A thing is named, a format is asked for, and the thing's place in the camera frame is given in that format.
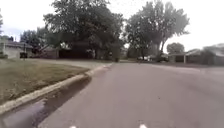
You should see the large dark green tree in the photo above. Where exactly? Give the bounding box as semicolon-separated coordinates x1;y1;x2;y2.
43;0;126;62

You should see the low grey-roofed house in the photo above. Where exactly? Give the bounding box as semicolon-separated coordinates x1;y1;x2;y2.
168;43;224;66

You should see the tall leaning green tree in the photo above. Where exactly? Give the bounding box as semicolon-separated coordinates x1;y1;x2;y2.
124;0;191;62

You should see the pale house with grey roof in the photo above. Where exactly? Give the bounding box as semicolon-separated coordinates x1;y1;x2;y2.
0;35;34;60

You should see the dry grass lawn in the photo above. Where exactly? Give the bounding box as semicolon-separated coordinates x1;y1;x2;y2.
0;58;101;105

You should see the small round distant tree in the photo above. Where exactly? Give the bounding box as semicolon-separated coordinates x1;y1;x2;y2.
166;42;186;55

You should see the pale concrete kerb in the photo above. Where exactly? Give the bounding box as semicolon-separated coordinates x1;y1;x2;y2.
0;62;114;116

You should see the grey asphalt road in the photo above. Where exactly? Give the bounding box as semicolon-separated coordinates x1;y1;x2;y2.
0;60;224;128

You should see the parked vehicle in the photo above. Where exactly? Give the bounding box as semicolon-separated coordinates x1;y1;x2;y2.
153;55;170;63

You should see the low brown house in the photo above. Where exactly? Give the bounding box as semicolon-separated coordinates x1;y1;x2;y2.
39;45;98;60

